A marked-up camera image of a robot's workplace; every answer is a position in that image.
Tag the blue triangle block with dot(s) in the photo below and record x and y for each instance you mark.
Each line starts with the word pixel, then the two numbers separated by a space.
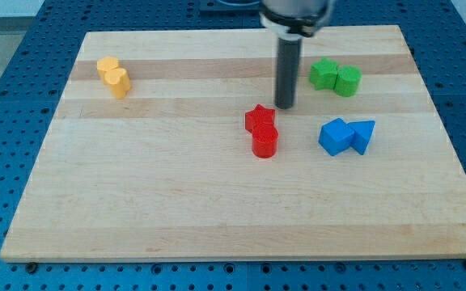
pixel 363 131

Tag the red cylinder block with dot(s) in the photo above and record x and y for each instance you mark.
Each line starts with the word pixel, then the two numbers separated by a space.
pixel 264 140

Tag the red star block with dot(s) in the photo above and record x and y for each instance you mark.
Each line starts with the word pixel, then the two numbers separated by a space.
pixel 259 115

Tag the wooden board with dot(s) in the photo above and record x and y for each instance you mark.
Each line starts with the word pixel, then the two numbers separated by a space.
pixel 167 173

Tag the blue cube block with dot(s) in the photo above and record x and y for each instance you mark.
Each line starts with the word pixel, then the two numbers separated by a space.
pixel 336 136

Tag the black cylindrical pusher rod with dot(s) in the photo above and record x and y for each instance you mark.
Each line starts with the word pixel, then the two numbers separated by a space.
pixel 287 70

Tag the green star block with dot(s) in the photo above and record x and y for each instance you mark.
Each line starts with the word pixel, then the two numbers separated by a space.
pixel 323 74

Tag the green cylinder block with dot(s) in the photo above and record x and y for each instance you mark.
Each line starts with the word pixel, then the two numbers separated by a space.
pixel 347 81

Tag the yellow heart block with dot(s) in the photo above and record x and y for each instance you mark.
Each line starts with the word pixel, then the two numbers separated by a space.
pixel 118 82

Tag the yellow hexagon block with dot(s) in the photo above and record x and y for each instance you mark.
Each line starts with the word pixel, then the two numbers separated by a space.
pixel 106 64

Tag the blue perforated table plate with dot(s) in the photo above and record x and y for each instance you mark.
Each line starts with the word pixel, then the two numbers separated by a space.
pixel 36 76

